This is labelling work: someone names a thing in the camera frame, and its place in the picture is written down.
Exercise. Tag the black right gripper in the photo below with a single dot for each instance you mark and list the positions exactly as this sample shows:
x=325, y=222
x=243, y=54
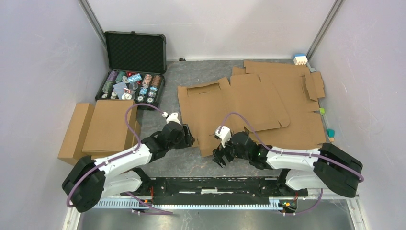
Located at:
x=218, y=154

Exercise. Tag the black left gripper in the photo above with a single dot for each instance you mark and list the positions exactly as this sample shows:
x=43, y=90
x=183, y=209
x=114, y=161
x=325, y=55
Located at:
x=187, y=140

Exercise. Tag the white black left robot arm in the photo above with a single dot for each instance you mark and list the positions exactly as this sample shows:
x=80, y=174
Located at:
x=93, y=180

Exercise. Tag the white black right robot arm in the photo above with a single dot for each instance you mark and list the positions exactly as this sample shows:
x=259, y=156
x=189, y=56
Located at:
x=326, y=167

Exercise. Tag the black poker chip case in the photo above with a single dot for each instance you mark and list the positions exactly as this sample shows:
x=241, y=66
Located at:
x=137, y=63

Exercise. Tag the lower flat cardboard sheet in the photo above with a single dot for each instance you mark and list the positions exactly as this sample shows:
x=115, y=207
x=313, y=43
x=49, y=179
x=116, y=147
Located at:
x=299, y=90

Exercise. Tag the teal toy block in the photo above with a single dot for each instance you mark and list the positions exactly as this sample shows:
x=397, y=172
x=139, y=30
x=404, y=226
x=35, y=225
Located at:
x=330, y=133

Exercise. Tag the white blue toy block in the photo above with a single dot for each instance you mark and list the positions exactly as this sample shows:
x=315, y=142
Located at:
x=300, y=59

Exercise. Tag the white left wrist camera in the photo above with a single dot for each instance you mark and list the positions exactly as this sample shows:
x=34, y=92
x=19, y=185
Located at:
x=172, y=117

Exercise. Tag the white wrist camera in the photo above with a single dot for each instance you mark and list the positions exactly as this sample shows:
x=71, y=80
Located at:
x=172, y=117
x=223, y=134

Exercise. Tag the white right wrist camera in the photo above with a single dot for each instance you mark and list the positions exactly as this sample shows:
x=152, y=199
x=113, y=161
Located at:
x=223, y=134

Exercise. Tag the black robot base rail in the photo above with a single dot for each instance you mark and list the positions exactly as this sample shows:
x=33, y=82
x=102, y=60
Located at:
x=214, y=190

